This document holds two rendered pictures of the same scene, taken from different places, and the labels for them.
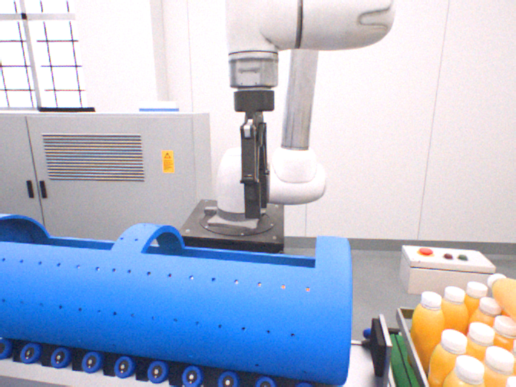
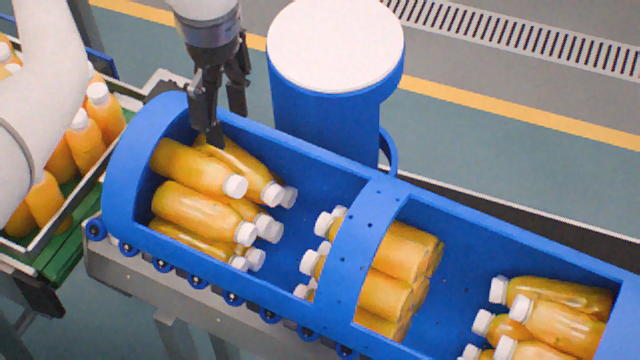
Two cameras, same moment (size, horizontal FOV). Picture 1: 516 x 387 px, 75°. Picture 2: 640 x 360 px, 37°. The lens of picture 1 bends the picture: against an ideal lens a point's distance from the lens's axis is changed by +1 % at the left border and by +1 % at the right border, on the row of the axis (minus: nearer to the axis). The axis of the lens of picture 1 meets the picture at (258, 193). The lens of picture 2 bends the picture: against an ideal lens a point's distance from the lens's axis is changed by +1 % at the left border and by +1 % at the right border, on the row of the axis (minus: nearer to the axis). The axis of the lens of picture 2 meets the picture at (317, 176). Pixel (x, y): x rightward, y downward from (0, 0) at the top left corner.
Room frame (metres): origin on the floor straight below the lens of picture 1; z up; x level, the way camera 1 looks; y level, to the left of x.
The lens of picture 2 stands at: (1.43, 0.44, 2.44)
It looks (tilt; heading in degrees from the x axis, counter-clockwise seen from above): 55 degrees down; 200
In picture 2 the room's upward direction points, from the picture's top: 4 degrees counter-clockwise
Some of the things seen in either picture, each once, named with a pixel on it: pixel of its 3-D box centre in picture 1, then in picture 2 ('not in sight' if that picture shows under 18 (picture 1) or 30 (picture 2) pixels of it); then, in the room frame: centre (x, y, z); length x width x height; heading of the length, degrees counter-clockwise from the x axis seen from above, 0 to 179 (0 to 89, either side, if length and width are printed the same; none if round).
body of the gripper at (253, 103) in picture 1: (254, 116); (213, 49); (0.64, 0.01, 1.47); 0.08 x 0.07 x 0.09; 169
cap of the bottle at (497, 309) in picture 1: (491, 305); not in sight; (0.65, -0.50, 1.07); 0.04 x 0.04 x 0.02
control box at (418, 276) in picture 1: (443, 271); not in sight; (0.84, -0.51, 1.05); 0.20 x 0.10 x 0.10; 79
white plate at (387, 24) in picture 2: not in sight; (335, 40); (0.18, 0.04, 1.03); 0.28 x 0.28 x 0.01
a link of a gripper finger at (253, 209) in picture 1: (252, 200); (236, 99); (0.60, 0.01, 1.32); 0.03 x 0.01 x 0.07; 79
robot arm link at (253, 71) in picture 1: (253, 74); (207, 12); (0.64, 0.01, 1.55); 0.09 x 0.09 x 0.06
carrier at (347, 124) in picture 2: not in sight; (338, 166); (0.18, 0.04, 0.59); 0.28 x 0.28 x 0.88
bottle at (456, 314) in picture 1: (449, 328); (8, 200); (0.69, -0.45, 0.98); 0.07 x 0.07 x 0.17
